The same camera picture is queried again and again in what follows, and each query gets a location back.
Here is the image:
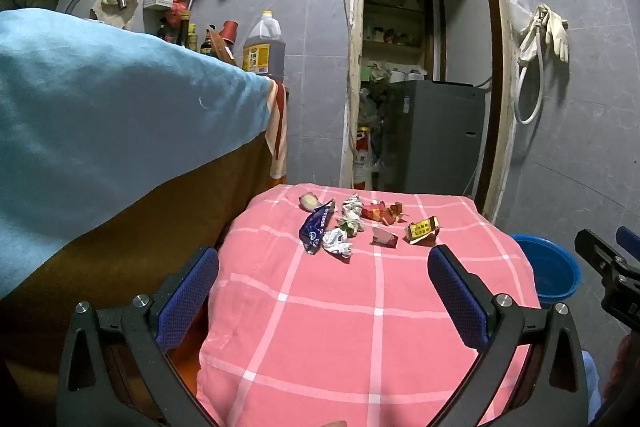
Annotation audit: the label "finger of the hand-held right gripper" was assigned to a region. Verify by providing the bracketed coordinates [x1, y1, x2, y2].
[616, 226, 640, 259]
[574, 228, 640, 328]

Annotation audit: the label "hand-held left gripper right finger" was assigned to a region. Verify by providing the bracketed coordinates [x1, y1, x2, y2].
[427, 245, 592, 427]

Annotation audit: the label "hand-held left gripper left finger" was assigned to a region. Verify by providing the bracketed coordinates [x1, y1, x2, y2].
[56, 247, 221, 427]

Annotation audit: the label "blue plastic basin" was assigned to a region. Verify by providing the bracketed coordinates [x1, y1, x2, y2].
[511, 233, 584, 306]

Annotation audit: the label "torn pink red wrapper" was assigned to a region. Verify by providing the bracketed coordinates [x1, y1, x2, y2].
[370, 227, 400, 249]

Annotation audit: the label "green white wrapper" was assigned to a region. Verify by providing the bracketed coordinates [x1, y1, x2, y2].
[336, 215, 367, 236]

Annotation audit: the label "white paper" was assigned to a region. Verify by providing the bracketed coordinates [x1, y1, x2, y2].
[321, 228, 354, 258]

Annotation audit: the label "blue snack wrapper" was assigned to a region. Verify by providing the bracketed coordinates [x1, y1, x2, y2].
[298, 199, 336, 257]

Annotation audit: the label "yellow red packet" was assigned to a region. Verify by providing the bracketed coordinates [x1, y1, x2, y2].
[404, 216, 441, 247]

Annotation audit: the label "pink plaid cloth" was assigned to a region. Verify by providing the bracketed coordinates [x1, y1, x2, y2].
[196, 183, 544, 427]

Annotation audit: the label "grey refrigerator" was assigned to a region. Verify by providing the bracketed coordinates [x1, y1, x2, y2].
[385, 79, 489, 198]

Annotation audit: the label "red white sack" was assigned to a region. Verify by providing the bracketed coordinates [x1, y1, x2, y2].
[352, 127, 374, 190]

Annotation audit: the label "orange white striped towel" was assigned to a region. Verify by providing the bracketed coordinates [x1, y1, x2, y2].
[263, 78, 290, 180]

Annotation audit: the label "light blue towel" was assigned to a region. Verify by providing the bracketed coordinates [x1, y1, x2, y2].
[0, 8, 277, 299]

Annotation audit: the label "cream rubber gloves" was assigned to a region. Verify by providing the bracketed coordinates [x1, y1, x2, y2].
[520, 4, 571, 63]

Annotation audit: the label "large cooking oil bottle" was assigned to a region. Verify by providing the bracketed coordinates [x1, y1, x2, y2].
[242, 10, 287, 82]

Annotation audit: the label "dark sauce bottle yellow cap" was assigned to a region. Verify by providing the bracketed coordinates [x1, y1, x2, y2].
[177, 10, 194, 50]

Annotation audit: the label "wooden shelf unit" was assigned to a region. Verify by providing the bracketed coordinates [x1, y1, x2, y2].
[362, 0, 434, 82]

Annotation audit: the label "wooden door frame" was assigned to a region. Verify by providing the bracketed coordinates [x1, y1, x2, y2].
[340, 0, 519, 228]

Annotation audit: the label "white hose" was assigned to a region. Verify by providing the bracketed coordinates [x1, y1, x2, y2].
[514, 12, 547, 126]

